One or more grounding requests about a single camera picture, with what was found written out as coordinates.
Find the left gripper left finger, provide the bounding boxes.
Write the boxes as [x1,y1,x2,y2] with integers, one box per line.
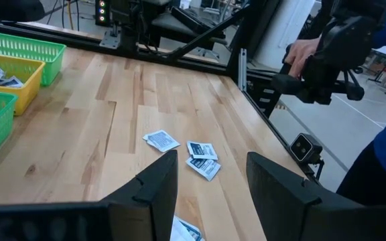
[101,149,179,241]

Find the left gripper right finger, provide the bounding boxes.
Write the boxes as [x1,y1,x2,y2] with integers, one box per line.
[246,152,378,241]

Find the blue striped white packet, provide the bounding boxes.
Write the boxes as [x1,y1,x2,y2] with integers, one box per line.
[171,216,206,241]

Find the yellow plastic basket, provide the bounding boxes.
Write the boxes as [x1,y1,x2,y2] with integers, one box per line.
[0,52,46,116]

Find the black box coloured lights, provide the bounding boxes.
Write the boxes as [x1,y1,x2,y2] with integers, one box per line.
[94,0,111,24]

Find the silver aluminium profile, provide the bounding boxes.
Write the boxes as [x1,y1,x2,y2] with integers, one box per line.
[239,48,248,92]

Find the person's hand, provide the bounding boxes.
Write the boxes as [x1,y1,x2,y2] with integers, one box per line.
[285,37,322,78]

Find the grey side desk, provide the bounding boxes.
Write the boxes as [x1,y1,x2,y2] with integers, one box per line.
[151,6,229,48]

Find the black depth camera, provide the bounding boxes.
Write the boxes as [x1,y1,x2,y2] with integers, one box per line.
[289,133,324,165]

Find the silver corner bracket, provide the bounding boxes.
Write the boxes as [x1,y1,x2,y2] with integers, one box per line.
[99,31,121,50]

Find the black leader arm handle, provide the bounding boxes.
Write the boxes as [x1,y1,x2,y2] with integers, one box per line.
[271,0,386,105]

